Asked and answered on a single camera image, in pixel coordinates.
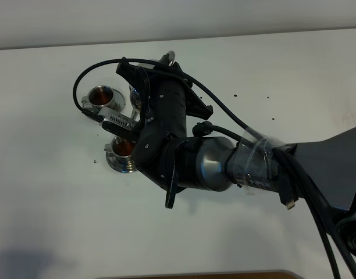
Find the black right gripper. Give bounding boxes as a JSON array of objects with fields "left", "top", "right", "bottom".
[{"left": 116, "top": 62, "right": 213, "bottom": 163}]

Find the stainless steel teapot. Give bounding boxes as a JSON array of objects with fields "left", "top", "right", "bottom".
[{"left": 129, "top": 51, "right": 175, "bottom": 120}]

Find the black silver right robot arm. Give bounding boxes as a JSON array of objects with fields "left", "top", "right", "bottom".
[{"left": 116, "top": 58, "right": 356, "bottom": 256}]

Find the far stainless steel saucer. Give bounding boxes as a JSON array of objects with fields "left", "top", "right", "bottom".
[{"left": 82, "top": 88, "right": 126, "bottom": 122}]

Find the stainless steel saucer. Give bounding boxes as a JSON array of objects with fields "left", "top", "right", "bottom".
[
  {"left": 104, "top": 144, "right": 137, "bottom": 173},
  {"left": 82, "top": 88, "right": 126, "bottom": 122}
]

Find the far stainless steel teacup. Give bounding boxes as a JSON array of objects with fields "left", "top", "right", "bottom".
[{"left": 81, "top": 85, "right": 116, "bottom": 112}]

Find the stainless steel teacup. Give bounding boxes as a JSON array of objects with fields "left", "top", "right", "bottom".
[
  {"left": 104, "top": 136, "right": 136, "bottom": 158},
  {"left": 81, "top": 85, "right": 116, "bottom": 112}
]

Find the near stainless steel teacup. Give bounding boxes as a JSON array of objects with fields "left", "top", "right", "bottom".
[{"left": 104, "top": 136, "right": 136, "bottom": 158}]

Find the near stainless steel saucer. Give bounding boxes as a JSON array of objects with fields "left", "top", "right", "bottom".
[{"left": 104, "top": 144, "right": 137, "bottom": 173}]

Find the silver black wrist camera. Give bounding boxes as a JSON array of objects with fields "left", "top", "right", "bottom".
[{"left": 98, "top": 107, "right": 137, "bottom": 139}]

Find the black camera cable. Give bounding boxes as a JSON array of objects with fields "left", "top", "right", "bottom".
[{"left": 72, "top": 57, "right": 356, "bottom": 279}]

